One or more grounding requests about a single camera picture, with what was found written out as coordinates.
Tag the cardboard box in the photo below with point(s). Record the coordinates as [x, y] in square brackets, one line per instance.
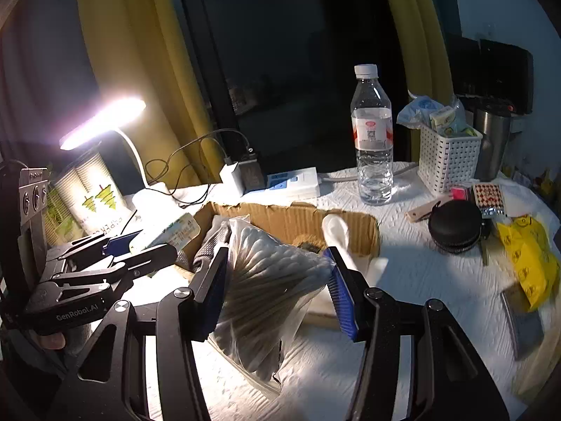
[298, 221]

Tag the white desk lamp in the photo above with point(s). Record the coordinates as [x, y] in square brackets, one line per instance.
[105, 120]

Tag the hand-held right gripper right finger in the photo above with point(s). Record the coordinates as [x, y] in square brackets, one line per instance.
[344, 302]

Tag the white textured table cover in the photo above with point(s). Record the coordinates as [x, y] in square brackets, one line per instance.
[394, 359]

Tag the white power strip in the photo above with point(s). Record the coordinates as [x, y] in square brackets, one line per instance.
[293, 182]

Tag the yellow-green sachets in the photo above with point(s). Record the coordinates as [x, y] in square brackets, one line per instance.
[449, 120]

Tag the yellow curtain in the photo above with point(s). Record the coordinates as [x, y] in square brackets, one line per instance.
[420, 30]
[131, 30]

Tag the bag of cotton swabs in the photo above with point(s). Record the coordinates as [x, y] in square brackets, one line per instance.
[267, 289]

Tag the white sock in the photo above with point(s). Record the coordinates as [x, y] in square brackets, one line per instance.
[335, 230]

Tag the black charger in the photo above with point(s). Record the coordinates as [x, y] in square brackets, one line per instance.
[253, 175]

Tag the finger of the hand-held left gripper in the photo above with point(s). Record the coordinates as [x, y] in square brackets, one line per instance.
[125, 240]
[144, 256]

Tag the steel thermos cup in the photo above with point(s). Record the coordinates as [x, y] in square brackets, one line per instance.
[491, 144]

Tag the white packet with green label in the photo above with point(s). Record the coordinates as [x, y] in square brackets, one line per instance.
[173, 230]

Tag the blue plastic packet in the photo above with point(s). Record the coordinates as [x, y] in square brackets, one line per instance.
[418, 109]

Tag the small pink box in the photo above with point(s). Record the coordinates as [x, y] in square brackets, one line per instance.
[460, 194]

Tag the black round zip case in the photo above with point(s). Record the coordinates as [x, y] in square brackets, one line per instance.
[456, 228]

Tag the beige clip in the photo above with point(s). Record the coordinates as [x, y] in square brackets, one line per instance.
[420, 214]

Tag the green paper cup pack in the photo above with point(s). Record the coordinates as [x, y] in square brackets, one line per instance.
[59, 223]

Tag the white tree-print paper cup pack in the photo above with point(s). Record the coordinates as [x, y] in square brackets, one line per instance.
[87, 184]

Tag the white charger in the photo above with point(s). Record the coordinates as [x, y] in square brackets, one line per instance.
[232, 177]

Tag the clear water bottle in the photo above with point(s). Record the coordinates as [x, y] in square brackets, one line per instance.
[372, 158]

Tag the checkered card box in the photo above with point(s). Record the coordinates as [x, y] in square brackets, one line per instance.
[488, 197]

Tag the white plastic basket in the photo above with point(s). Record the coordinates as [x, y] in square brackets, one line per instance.
[447, 162]

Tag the person's left hand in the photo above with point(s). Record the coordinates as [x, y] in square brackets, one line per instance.
[52, 340]

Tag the black monitor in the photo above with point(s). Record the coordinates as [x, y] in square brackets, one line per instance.
[504, 70]

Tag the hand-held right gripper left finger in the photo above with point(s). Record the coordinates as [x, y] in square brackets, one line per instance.
[210, 298]

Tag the yellow plastic bag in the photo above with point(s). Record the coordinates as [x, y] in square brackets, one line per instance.
[526, 263]

